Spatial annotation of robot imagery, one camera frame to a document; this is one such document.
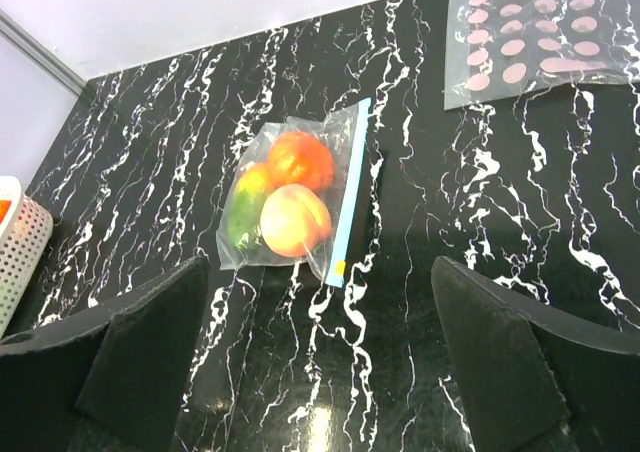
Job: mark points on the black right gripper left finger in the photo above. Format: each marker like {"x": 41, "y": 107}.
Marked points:
{"x": 114, "y": 373}

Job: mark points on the clear zip bag blue zipper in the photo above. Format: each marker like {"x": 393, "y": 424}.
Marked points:
{"x": 344, "y": 132}

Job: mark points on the orange pumpkin toy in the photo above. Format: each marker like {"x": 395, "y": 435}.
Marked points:
{"x": 297, "y": 157}

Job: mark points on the white plastic basket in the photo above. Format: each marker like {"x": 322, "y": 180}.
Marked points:
{"x": 26, "y": 227}

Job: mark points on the green orange mango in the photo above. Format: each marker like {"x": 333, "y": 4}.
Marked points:
{"x": 248, "y": 197}

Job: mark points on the peach toy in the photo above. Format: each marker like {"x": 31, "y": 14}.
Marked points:
{"x": 294, "y": 220}

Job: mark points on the clear bags pink dots stack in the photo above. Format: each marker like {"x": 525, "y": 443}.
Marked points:
{"x": 498, "y": 49}

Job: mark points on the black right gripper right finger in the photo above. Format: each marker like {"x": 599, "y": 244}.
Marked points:
{"x": 532, "y": 377}

